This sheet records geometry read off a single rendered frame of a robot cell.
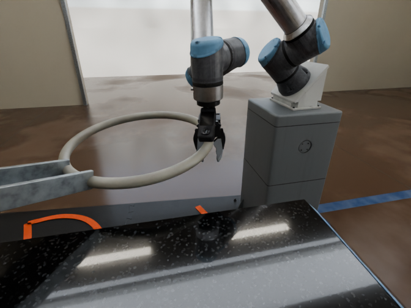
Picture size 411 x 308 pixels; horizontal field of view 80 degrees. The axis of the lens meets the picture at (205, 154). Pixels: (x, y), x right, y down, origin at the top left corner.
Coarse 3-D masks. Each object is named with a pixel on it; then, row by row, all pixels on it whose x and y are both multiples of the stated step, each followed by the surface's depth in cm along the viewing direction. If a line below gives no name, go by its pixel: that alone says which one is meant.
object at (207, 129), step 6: (204, 108) 73; (210, 108) 73; (204, 114) 72; (210, 114) 72; (204, 120) 70; (210, 120) 70; (198, 126) 70; (204, 126) 69; (210, 126) 69; (198, 132) 68; (204, 132) 68; (210, 132) 68; (198, 138) 68; (204, 138) 68; (210, 138) 67
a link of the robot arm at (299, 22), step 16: (272, 0) 103; (288, 0) 103; (272, 16) 111; (288, 16) 107; (304, 16) 109; (288, 32) 113; (304, 32) 109; (320, 32) 108; (288, 48) 119; (304, 48) 114; (320, 48) 112
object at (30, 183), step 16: (64, 160) 67; (0, 176) 55; (16, 176) 58; (32, 176) 61; (48, 176) 64; (64, 176) 56; (80, 176) 59; (0, 192) 46; (16, 192) 49; (32, 192) 51; (48, 192) 54; (64, 192) 57; (0, 208) 47
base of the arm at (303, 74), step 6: (300, 66) 133; (294, 72) 130; (300, 72) 131; (306, 72) 134; (288, 78) 131; (294, 78) 131; (300, 78) 131; (306, 78) 131; (276, 84) 141; (282, 84) 135; (288, 84) 133; (294, 84) 132; (300, 84) 132; (282, 90) 138; (288, 90) 136; (294, 90) 134
